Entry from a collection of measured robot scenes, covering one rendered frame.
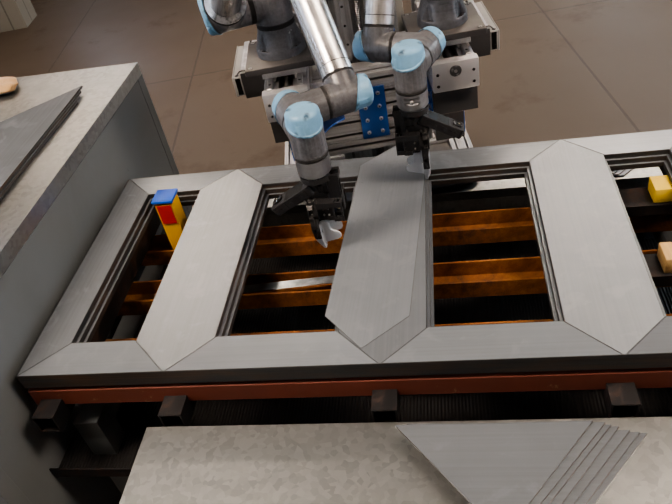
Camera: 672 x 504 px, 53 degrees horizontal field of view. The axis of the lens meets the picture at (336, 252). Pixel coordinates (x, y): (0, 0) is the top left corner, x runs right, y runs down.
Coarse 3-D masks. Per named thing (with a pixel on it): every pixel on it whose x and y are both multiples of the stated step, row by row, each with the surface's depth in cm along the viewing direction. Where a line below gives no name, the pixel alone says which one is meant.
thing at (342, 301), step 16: (336, 288) 148; (352, 288) 147; (368, 288) 146; (384, 288) 145; (400, 288) 145; (336, 304) 144; (352, 304) 143; (368, 304) 142; (384, 304) 142; (400, 304) 141
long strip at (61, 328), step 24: (144, 192) 192; (120, 216) 185; (96, 240) 178; (120, 240) 176; (96, 264) 170; (72, 288) 164; (96, 288) 162; (72, 312) 157; (48, 336) 152; (72, 336) 150
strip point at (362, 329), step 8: (336, 320) 140; (344, 320) 140; (352, 320) 140; (360, 320) 139; (368, 320) 139; (376, 320) 138; (384, 320) 138; (392, 320) 138; (400, 320) 137; (344, 328) 138; (352, 328) 138; (360, 328) 138; (368, 328) 137; (376, 328) 137; (384, 328) 136; (352, 336) 136; (360, 336) 136; (368, 336) 135; (376, 336) 135; (360, 344) 134
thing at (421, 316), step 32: (608, 160) 169; (640, 160) 168; (192, 192) 189; (256, 224) 175; (128, 256) 175; (416, 256) 152; (544, 256) 148; (416, 288) 144; (96, 320) 157; (224, 320) 148; (416, 320) 137; (384, 352) 132; (32, 384) 145; (64, 384) 144; (96, 384) 143; (128, 384) 142
